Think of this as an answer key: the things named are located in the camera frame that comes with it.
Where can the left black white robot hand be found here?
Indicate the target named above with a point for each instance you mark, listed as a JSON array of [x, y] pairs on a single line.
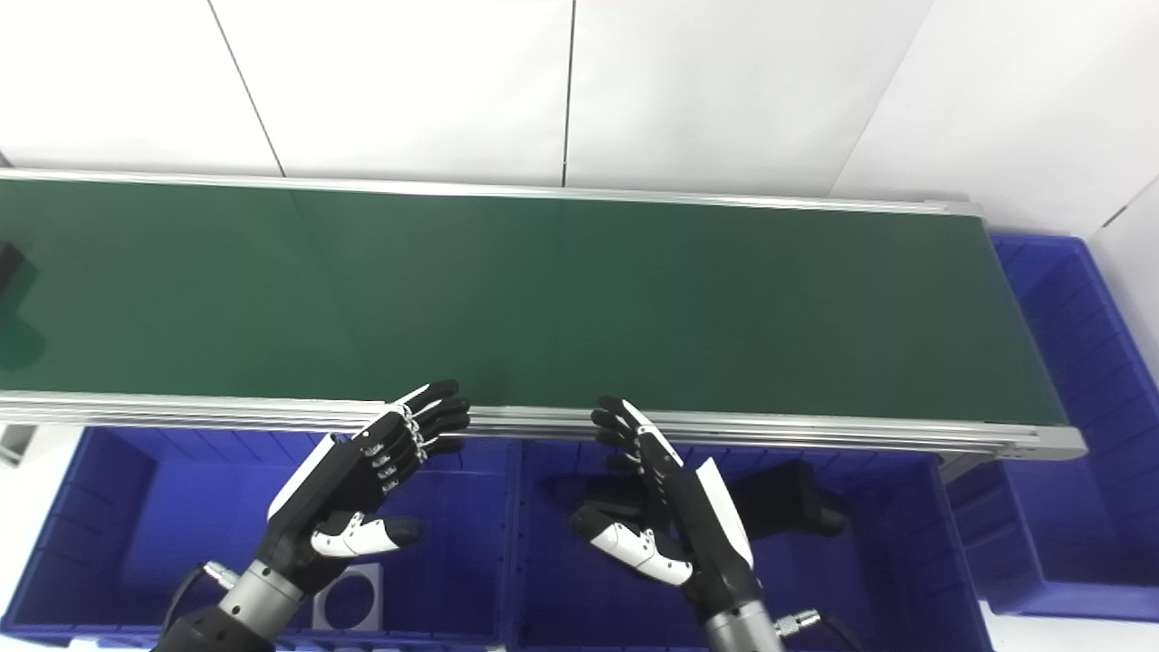
[[344, 489]]

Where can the black block part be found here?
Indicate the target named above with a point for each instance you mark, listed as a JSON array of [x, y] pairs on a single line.
[[788, 498]]

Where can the black block with cylinder part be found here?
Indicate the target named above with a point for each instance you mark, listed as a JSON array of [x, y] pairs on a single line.
[[9, 267]]

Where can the blue plastic bin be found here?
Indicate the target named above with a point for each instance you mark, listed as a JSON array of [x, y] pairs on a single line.
[[869, 580], [1077, 435], [181, 507]]

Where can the green conveyor belt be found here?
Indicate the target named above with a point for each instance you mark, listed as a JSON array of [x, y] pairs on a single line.
[[724, 433], [561, 299]]

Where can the white square plate with hole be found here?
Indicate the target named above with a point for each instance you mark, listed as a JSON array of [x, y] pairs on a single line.
[[371, 580]]

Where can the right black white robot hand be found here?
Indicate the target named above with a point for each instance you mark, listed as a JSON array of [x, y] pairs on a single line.
[[697, 534]]

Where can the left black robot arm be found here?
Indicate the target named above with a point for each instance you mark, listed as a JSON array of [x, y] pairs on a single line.
[[249, 602]]

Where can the aluminium conveyor leg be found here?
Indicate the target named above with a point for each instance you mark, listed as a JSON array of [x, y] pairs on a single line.
[[14, 445]]

